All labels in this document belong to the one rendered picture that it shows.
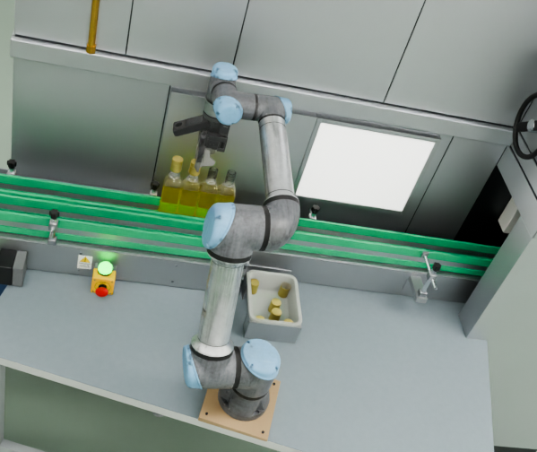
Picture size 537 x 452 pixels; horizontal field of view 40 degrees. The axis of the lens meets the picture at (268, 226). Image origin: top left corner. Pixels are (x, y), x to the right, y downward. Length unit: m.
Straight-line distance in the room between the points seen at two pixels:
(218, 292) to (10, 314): 0.73
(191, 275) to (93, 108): 0.62
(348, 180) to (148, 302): 0.79
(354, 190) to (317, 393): 0.72
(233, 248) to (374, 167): 0.87
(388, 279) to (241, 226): 0.98
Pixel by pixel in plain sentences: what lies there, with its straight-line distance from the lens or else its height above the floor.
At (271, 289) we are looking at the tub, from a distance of 2.53.
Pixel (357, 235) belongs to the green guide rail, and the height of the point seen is 0.93.
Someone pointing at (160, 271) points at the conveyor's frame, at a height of 0.82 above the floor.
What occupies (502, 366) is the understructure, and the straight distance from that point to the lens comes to 2.92.
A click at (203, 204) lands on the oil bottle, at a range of 2.39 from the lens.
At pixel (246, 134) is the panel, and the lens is 2.41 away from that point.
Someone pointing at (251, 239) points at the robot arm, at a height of 1.35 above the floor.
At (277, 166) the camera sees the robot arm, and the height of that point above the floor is 1.42.
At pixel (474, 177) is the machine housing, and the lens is 2.71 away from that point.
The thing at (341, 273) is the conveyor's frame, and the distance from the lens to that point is 2.61.
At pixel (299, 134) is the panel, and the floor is 1.24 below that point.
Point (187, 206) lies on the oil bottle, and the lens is 2.40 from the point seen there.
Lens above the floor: 2.55
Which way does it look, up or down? 40 degrees down
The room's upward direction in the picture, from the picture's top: 18 degrees clockwise
